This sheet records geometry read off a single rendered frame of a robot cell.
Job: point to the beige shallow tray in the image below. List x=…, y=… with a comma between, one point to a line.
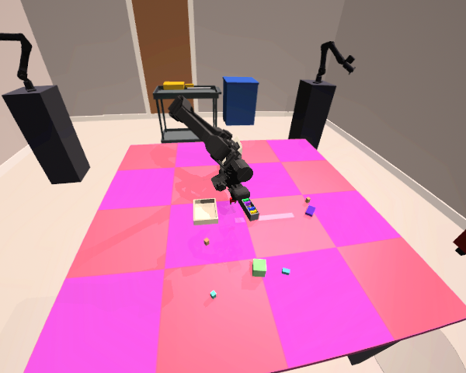
x=205, y=211

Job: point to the small purple block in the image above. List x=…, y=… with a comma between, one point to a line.
x=310, y=211

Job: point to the light green cube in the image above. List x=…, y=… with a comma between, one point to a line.
x=258, y=268

